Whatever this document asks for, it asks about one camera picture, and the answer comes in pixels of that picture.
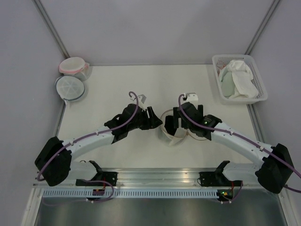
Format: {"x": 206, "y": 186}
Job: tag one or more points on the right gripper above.
{"x": 176, "y": 116}

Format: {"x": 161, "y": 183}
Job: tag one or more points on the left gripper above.
{"x": 153, "y": 122}

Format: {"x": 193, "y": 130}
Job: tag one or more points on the beige mesh laundry bag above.
{"x": 171, "y": 136}

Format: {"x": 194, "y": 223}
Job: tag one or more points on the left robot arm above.
{"x": 56, "y": 161}

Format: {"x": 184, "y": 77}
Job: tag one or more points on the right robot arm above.
{"x": 270, "y": 166}

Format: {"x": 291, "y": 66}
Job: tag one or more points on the blue trimmed mesh laundry bag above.
{"x": 70, "y": 89}

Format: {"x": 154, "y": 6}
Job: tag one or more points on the pink trimmed mesh laundry bag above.
{"x": 76, "y": 67}

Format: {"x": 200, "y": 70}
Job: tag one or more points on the mint green cloth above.
{"x": 227, "y": 82}

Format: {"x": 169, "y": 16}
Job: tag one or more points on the white cloth in basket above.
{"x": 243, "y": 78}

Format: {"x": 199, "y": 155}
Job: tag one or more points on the white plastic basket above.
{"x": 220, "y": 61}

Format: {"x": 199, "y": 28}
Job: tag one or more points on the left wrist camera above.
{"x": 141, "y": 101}

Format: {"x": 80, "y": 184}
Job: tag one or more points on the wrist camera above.
{"x": 190, "y": 97}
{"x": 141, "y": 101}

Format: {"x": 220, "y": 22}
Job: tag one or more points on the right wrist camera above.
{"x": 190, "y": 97}

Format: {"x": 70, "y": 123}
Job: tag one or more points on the aluminium mounting rail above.
{"x": 155, "y": 176}

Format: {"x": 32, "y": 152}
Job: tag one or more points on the white slotted cable duct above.
{"x": 130, "y": 193}

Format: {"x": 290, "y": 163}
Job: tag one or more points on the right aluminium frame post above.
{"x": 263, "y": 25}

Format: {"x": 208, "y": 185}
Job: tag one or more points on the aluminium frame post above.
{"x": 263, "y": 25}
{"x": 50, "y": 26}

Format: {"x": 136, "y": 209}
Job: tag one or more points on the left aluminium frame post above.
{"x": 50, "y": 26}

